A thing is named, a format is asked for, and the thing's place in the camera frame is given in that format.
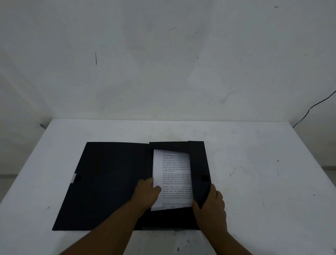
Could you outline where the person's left forearm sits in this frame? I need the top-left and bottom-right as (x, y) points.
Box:
(59, 201), (150, 255)

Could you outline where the person's right forearm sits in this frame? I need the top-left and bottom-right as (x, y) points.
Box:
(201, 226), (253, 255)

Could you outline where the person's right hand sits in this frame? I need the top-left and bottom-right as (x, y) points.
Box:
(192, 184), (227, 235)

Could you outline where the black cable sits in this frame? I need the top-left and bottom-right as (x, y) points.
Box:
(292, 91), (336, 128)

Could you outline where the person's left hand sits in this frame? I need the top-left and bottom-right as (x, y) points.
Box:
(131, 178), (162, 212)

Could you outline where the black document folder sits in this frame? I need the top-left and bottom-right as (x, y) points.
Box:
(52, 141), (212, 231)

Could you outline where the white printed paper sheet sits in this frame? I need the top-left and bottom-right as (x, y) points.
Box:
(151, 149), (193, 212)

